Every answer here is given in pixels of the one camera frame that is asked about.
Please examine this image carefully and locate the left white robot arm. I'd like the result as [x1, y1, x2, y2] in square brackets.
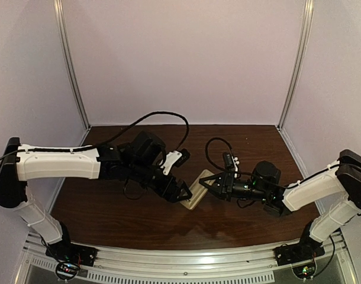
[0, 131, 192, 248]

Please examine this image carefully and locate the black cable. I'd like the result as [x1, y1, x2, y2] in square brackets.
[205, 137, 361, 190]
[0, 111, 191, 166]

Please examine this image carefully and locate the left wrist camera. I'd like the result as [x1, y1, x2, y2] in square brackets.
[160, 149, 191, 175]

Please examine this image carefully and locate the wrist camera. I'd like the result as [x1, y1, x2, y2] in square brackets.
[223, 152, 240, 172]
[160, 149, 191, 175]

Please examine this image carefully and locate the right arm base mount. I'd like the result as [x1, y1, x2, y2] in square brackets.
[273, 243, 325, 281]

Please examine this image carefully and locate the left black cable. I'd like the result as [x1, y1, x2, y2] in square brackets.
[0, 111, 191, 166]

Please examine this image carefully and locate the right aluminium frame post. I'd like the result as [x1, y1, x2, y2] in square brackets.
[277, 0, 314, 131]

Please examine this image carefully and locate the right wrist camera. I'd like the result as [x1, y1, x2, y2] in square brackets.
[223, 152, 240, 172]

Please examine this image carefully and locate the right black cable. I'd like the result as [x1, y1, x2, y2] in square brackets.
[205, 137, 361, 190]

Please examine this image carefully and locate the left aluminium frame post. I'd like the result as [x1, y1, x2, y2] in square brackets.
[53, 0, 91, 130]

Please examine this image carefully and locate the aluminium frame post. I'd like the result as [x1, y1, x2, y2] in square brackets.
[53, 0, 91, 130]
[277, 0, 314, 131]

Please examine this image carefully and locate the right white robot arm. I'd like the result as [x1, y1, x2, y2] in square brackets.
[199, 149, 361, 249]

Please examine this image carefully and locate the white remote control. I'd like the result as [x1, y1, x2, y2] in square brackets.
[180, 169, 214, 211]

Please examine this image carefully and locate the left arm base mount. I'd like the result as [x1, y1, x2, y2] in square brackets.
[44, 243, 98, 282]

